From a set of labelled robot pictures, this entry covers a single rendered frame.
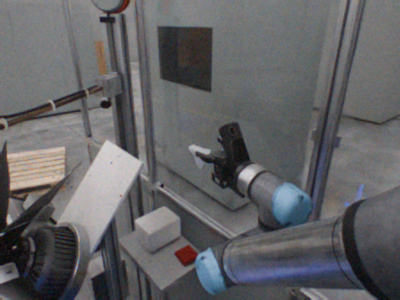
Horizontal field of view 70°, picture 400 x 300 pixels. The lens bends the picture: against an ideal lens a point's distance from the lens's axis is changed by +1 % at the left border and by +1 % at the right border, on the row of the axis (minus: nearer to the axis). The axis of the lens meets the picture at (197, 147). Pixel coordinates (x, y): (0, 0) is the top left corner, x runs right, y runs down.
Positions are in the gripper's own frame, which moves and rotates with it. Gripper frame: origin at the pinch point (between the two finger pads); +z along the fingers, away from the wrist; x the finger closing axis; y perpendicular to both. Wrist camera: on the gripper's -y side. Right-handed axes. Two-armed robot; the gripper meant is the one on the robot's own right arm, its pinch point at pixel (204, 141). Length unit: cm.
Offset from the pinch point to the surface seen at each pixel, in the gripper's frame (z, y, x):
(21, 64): 557, 23, -67
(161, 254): 27, 59, -12
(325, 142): -21.8, -1.0, 22.1
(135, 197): 56, 46, -12
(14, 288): 0, 23, -54
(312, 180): -20.0, 10.6, 20.7
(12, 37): 556, -22, -66
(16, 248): 15, 22, -54
